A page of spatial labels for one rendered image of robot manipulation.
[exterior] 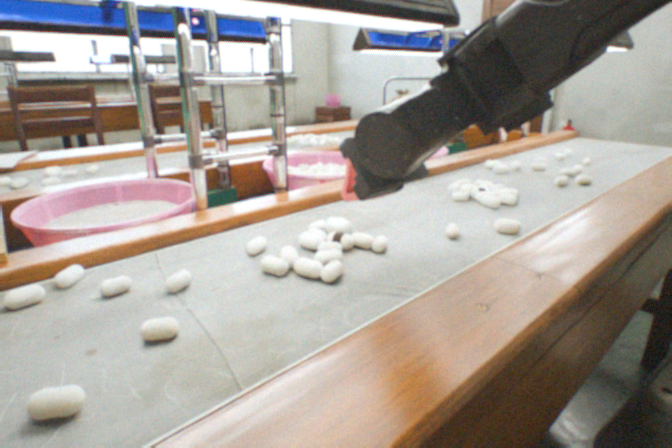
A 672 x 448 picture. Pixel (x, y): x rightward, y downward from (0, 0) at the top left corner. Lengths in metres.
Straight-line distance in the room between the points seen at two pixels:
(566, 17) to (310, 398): 0.29
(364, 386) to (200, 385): 0.13
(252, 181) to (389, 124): 0.71
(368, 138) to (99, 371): 0.29
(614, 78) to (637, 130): 0.59
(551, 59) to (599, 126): 4.96
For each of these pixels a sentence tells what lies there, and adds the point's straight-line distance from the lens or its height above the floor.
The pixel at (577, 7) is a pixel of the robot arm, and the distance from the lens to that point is 0.29.
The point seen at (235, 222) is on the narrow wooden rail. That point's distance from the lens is 0.62.
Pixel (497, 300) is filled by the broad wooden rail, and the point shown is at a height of 0.76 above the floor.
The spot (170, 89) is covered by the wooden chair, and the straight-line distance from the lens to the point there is 3.07.
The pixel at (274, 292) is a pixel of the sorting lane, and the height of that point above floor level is 0.74.
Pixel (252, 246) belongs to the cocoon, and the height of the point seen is 0.75.
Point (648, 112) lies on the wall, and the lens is 5.19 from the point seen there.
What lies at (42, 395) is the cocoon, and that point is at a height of 0.76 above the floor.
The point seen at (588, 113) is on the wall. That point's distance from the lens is 5.28.
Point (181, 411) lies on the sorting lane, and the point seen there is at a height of 0.74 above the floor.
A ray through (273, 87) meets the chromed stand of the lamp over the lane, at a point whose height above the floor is 0.95.
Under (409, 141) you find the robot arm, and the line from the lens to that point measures 0.31.
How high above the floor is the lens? 0.97
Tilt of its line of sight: 17 degrees down
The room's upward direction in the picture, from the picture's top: straight up
